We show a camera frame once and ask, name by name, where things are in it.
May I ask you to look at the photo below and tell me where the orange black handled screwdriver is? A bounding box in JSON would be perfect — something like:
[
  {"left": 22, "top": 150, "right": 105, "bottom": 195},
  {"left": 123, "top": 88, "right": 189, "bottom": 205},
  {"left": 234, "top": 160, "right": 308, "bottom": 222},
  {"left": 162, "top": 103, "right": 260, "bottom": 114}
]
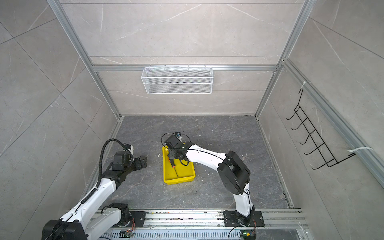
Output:
[{"left": 170, "top": 159, "right": 176, "bottom": 168}]

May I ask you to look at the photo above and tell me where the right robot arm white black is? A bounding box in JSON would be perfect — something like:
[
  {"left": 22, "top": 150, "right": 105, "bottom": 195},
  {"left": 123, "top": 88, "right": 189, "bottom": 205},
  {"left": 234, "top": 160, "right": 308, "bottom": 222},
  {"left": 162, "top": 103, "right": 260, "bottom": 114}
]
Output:
[{"left": 162, "top": 132, "right": 255, "bottom": 226}]

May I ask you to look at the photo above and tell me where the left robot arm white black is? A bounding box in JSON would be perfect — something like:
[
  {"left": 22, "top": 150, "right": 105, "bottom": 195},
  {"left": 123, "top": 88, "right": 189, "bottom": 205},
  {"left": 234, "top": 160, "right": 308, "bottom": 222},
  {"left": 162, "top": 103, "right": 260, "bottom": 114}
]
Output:
[{"left": 42, "top": 151, "right": 147, "bottom": 240}]

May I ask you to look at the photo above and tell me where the yellow plastic bin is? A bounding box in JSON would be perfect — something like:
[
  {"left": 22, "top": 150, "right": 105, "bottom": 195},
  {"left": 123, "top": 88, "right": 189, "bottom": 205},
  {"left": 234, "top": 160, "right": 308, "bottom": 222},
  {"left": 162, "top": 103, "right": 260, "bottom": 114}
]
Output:
[{"left": 162, "top": 147, "right": 196, "bottom": 185}]

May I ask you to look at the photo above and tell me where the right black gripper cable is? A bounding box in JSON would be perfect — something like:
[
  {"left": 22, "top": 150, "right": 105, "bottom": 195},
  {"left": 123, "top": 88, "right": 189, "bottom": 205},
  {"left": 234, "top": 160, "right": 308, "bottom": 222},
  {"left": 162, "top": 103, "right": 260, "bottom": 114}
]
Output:
[{"left": 160, "top": 131, "right": 192, "bottom": 166}]

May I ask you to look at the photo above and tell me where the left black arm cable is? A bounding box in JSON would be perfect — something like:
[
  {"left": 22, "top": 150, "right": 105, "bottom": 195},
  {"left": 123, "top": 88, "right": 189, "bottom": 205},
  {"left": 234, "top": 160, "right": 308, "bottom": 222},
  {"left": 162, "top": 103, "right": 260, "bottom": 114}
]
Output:
[{"left": 95, "top": 138, "right": 135, "bottom": 188}]

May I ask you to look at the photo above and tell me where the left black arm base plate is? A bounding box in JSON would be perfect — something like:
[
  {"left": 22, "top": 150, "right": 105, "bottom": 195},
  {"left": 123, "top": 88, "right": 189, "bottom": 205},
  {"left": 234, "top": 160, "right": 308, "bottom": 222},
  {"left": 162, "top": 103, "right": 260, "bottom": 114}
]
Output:
[{"left": 113, "top": 211, "right": 146, "bottom": 228}]

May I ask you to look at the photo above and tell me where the white wire mesh basket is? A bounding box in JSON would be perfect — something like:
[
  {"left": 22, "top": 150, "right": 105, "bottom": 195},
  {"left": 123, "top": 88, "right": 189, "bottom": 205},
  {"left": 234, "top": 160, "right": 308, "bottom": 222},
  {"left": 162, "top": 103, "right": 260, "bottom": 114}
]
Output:
[{"left": 141, "top": 67, "right": 214, "bottom": 95}]

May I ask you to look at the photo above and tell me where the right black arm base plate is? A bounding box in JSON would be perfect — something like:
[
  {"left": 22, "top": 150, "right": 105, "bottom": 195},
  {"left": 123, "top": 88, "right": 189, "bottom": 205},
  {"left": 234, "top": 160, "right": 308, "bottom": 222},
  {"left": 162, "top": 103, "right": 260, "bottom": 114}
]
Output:
[{"left": 223, "top": 210, "right": 265, "bottom": 228}]

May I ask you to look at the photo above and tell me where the aluminium mounting rail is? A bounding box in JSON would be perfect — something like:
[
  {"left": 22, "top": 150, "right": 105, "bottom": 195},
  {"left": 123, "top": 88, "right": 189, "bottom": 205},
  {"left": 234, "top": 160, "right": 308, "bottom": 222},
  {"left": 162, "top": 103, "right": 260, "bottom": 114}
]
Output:
[{"left": 99, "top": 209, "right": 313, "bottom": 240}]

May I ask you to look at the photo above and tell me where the black wire hook rack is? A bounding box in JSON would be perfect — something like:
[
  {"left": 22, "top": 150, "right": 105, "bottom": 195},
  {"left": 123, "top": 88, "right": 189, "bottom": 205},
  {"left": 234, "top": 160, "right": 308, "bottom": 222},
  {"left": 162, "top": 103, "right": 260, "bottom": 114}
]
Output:
[{"left": 286, "top": 89, "right": 356, "bottom": 170}]

